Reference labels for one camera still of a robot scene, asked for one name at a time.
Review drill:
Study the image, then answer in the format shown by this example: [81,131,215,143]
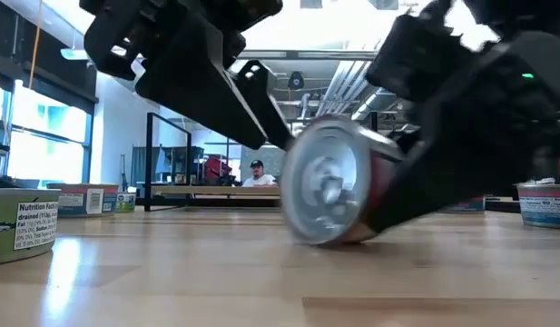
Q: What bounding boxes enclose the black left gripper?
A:
[79,0,295,151]

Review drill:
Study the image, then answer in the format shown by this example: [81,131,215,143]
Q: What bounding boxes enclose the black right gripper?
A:
[368,31,560,232]

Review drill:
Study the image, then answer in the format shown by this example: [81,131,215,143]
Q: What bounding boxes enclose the blue pink label tuna can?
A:
[437,195,487,215]
[46,183,121,219]
[516,183,560,230]

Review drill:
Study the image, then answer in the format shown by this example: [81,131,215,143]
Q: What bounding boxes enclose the wooden shelf black metal legs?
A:
[144,112,380,213]

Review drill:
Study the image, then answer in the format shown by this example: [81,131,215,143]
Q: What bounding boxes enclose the red background machine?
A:
[204,156,234,186]

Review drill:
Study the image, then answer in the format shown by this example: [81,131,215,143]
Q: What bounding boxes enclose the dark background storage rack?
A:
[131,144,206,187]

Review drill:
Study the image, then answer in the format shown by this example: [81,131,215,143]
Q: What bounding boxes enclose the person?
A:
[241,158,280,189]

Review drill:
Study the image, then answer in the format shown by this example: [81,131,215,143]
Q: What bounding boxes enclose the ceiling light fixture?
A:
[60,47,102,62]

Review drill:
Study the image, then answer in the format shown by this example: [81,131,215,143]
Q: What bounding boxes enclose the large bright window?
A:
[0,79,97,192]

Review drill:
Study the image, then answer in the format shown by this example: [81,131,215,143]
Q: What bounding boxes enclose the black overhead camera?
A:
[287,71,306,91]

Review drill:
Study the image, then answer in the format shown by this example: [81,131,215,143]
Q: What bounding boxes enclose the black aluminium table frame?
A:
[0,174,524,214]

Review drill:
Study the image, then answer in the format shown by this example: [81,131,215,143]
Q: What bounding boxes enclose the yellow hanging strap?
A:
[28,0,44,90]

